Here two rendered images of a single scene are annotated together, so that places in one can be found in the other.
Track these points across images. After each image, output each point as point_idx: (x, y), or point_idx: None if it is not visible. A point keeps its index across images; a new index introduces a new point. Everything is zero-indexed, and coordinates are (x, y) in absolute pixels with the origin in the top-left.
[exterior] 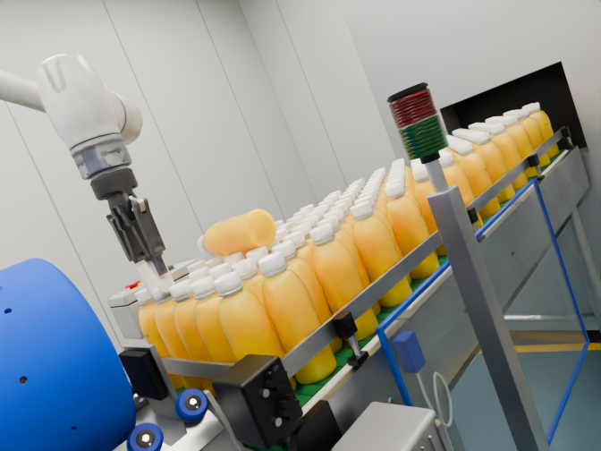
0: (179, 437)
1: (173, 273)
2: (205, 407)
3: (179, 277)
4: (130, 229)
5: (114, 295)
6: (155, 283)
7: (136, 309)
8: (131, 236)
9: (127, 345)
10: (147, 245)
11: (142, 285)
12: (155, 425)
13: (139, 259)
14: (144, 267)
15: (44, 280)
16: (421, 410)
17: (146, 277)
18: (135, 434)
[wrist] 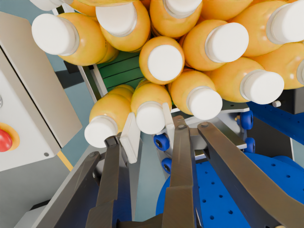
0: (231, 125)
1: (4, 72)
2: (252, 113)
3: (9, 64)
4: (126, 214)
5: (0, 162)
6: (135, 126)
7: (63, 136)
8: (126, 197)
9: (201, 158)
10: (194, 159)
11: (13, 126)
12: (252, 142)
13: (125, 158)
14: (135, 147)
15: None
16: None
17: (137, 141)
18: (253, 152)
